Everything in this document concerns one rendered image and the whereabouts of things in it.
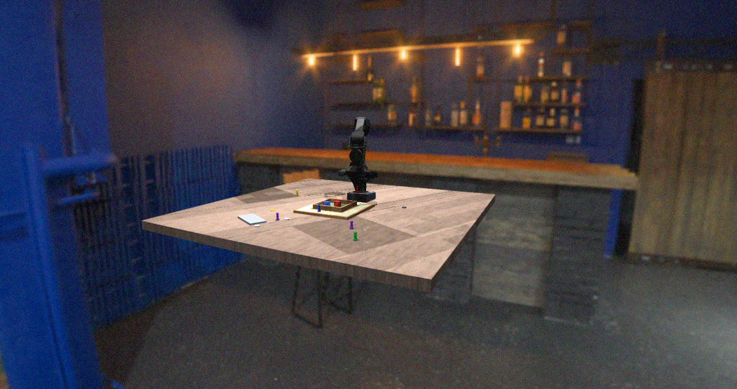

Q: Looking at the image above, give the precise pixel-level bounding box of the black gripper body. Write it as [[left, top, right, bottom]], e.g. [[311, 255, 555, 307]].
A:
[[338, 160, 377, 179]]

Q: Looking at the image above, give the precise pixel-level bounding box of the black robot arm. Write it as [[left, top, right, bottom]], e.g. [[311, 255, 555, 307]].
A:
[[346, 117, 370, 193]]

